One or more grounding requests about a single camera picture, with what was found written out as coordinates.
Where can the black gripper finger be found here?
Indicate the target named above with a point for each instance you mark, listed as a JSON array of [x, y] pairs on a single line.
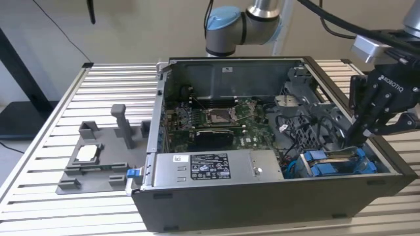
[[357, 98], [378, 108]]

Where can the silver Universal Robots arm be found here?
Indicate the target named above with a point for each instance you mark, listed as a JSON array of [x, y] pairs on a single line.
[[229, 34]]

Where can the blue plastic disk carrier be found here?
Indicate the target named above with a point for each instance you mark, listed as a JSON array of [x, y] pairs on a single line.
[[322, 170]]

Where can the black RAM slot bank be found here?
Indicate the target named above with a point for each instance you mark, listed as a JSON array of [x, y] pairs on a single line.
[[214, 99]]

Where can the black table corner cap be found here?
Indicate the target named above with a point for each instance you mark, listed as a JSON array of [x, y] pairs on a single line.
[[86, 65], [345, 61]]

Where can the grey plastic drive cage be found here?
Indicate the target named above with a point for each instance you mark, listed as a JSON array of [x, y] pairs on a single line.
[[294, 91]]

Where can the green motherboard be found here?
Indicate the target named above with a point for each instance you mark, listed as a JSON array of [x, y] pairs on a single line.
[[256, 137]]

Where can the CPU socket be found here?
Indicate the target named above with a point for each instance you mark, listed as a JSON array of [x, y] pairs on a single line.
[[217, 117]]

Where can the black graphics card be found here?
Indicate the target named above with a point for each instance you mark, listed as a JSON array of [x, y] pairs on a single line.
[[213, 138]]

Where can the black open PC case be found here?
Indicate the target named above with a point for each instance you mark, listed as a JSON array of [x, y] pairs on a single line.
[[249, 209]]

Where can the silver power supply unit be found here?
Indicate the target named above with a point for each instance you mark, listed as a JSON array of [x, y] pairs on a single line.
[[164, 169]]

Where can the blue case latch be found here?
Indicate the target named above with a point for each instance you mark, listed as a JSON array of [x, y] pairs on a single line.
[[132, 173]]

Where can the grey parts rack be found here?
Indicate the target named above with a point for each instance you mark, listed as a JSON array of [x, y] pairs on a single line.
[[104, 137]]

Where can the silver CPU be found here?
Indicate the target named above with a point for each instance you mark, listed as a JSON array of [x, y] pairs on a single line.
[[86, 153]]

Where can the black stand with base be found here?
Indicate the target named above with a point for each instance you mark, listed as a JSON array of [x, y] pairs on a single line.
[[18, 118]]

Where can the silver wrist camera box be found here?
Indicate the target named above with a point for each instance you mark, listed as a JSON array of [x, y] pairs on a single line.
[[366, 48]]

